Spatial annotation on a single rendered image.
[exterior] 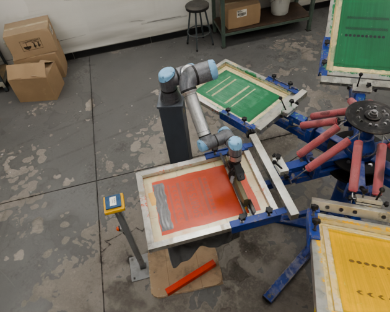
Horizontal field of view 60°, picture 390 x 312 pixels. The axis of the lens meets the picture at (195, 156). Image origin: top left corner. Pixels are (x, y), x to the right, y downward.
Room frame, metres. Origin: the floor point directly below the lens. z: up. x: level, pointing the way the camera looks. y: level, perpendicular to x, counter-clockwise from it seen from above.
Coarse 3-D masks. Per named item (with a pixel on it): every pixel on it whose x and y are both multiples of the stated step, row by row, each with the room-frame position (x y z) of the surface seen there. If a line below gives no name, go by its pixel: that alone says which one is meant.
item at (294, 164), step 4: (296, 160) 1.38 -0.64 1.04; (288, 164) 1.35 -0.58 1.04; (292, 164) 1.35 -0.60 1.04; (296, 164) 1.35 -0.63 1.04; (300, 164) 1.34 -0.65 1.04; (288, 168) 1.32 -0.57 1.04; (292, 168) 1.32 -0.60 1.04; (296, 168) 1.32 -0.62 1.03; (300, 168) 1.32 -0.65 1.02; (292, 172) 1.32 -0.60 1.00
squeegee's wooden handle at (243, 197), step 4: (236, 180) 1.27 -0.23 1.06; (236, 184) 1.24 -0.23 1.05; (240, 184) 1.23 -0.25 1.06; (236, 188) 1.24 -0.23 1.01; (240, 188) 1.20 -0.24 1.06; (240, 192) 1.18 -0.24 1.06; (244, 192) 1.17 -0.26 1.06; (240, 196) 1.17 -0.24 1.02; (244, 196) 1.14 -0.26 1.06; (244, 200) 1.12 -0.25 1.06; (244, 204) 1.12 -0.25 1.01
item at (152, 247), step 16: (192, 160) 1.54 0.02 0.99; (208, 160) 1.53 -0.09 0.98; (144, 176) 1.46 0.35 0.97; (256, 176) 1.33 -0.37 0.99; (144, 192) 1.32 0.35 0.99; (144, 208) 1.20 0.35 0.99; (144, 224) 1.08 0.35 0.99; (224, 224) 1.01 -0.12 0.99; (176, 240) 0.95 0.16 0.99; (192, 240) 0.95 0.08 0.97
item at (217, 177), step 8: (208, 168) 1.48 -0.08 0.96; (216, 168) 1.47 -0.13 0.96; (224, 168) 1.46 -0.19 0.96; (184, 176) 1.43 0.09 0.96; (192, 176) 1.42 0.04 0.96; (200, 176) 1.42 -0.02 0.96; (208, 176) 1.41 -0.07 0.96; (216, 176) 1.40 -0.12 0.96; (224, 176) 1.39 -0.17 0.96; (152, 184) 1.40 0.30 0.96; (168, 184) 1.38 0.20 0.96; (216, 184) 1.33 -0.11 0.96; (224, 184) 1.32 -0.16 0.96; (168, 200) 1.26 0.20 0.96
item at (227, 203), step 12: (216, 192) 1.27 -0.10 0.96; (228, 192) 1.26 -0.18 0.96; (252, 192) 1.24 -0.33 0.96; (168, 204) 1.23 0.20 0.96; (216, 204) 1.18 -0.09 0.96; (228, 204) 1.17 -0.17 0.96; (204, 216) 1.11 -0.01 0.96; (216, 216) 1.10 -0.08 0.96; (228, 216) 1.09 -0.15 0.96; (180, 228) 1.04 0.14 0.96
